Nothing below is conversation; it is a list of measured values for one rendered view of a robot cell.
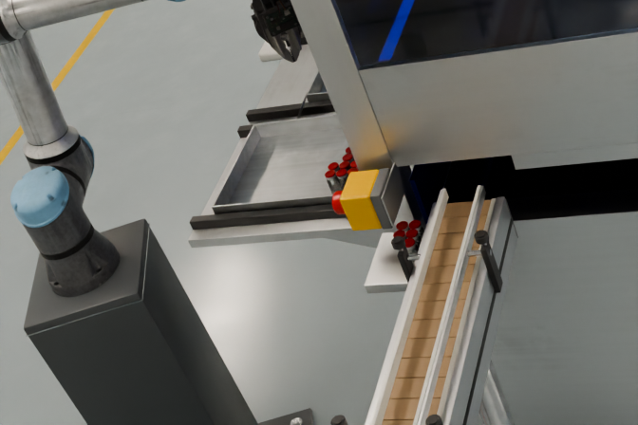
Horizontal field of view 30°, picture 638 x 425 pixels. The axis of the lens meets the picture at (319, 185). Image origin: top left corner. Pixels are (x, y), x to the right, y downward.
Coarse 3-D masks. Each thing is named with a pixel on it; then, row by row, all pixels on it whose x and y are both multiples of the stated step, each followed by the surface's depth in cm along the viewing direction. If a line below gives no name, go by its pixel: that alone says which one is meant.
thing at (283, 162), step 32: (256, 128) 243; (288, 128) 240; (320, 128) 238; (256, 160) 237; (288, 160) 234; (320, 160) 230; (224, 192) 228; (256, 192) 229; (288, 192) 225; (320, 192) 222
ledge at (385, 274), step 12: (384, 240) 204; (384, 252) 202; (396, 252) 201; (372, 264) 200; (384, 264) 199; (396, 264) 198; (372, 276) 198; (384, 276) 197; (396, 276) 196; (372, 288) 197; (384, 288) 196; (396, 288) 195
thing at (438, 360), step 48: (480, 192) 191; (432, 240) 187; (480, 240) 178; (432, 288) 183; (480, 288) 178; (432, 336) 175; (480, 336) 176; (384, 384) 165; (432, 384) 162; (480, 384) 174
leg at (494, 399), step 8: (488, 376) 191; (496, 376) 193; (488, 384) 192; (496, 384) 193; (488, 392) 193; (496, 392) 194; (488, 400) 194; (496, 400) 195; (504, 400) 197; (480, 408) 196; (488, 408) 195; (496, 408) 195; (504, 408) 197; (480, 416) 199; (488, 416) 197; (496, 416) 196; (504, 416) 197; (512, 416) 200; (488, 424) 198; (496, 424) 197; (504, 424) 198; (512, 424) 199
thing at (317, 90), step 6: (318, 72) 250; (318, 78) 250; (312, 84) 247; (318, 84) 250; (324, 84) 252; (312, 90) 247; (318, 90) 250; (324, 90) 250; (312, 96) 244; (318, 96) 244; (324, 96) 243
